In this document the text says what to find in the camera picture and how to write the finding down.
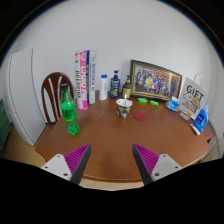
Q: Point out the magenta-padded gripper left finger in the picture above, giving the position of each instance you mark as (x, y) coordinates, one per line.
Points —
(76, 160)

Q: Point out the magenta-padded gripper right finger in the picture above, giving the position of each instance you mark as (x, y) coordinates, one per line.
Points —
(148, 160)

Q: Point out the green plastic drink bottle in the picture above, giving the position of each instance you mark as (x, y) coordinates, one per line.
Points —
(68, 106)

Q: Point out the flat round red coaster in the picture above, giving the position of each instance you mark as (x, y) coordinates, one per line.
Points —
(140, 116)

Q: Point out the small white flat stick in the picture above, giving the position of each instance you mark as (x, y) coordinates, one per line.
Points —
(195, 129)

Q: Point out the small patterned box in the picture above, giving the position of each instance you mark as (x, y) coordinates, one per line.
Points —
(185, 116)

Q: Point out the blue tissue pack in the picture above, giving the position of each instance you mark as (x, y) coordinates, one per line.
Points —
(172, 105)

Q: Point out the white spoon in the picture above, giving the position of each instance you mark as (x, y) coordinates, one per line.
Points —
(125, 98)

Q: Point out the blue detergent bottle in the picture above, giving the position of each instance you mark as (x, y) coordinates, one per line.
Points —
(201, 120)

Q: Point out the white radiator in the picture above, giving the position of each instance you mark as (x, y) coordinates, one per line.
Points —
(215, 150)

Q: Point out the dark wooden chair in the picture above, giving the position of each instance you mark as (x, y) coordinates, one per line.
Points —
(46, 96)

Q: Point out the dark pump bottle yellow label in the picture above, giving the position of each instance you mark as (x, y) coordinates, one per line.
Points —
(126, 90)

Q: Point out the white bottle with blue cap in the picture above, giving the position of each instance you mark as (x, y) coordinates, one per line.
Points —
(103, 88)

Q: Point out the pink and white tube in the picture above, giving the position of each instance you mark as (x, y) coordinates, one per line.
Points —
(81, 83)

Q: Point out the framed group picture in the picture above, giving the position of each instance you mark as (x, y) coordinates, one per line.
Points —
(155, 80)

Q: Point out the blue pump bottle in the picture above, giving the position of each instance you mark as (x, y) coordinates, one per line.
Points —
(115, 86)

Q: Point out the white cabinet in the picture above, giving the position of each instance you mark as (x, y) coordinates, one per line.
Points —
(20, 93)

